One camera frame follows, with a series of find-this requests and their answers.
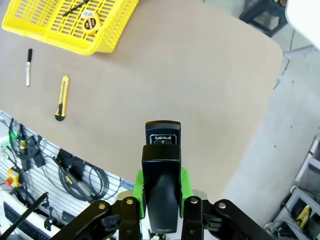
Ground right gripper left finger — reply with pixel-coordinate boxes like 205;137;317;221
51;169;147;240

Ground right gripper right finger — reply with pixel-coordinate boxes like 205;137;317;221
179;168;275;240

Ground black pen yellow tips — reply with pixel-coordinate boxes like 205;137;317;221
62;0;91;17

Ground yellow plastic shopping basket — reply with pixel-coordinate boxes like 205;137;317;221
1;0;140;56

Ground yellow black utility knife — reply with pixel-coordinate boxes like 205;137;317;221
54;75;70;123

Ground white marker black cap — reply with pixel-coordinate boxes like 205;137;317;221
25;48;34;87

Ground black stool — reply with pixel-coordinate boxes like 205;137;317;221
238;0;289;38

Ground coiled black cable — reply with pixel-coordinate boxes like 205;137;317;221
58;149;111;202

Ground yellow emergency stop box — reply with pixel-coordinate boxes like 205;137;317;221
5;166;21;188

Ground large white table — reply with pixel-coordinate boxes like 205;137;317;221
284;0;320;53

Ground yellow tape measure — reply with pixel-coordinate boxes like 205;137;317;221
81;13;100;35

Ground black keyboard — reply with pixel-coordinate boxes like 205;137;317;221
3;201;51;240

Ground white slatted wall panel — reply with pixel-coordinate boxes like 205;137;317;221
0;109;136;202

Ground grey metal shelf rack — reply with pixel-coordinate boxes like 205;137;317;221
264;136;320;240

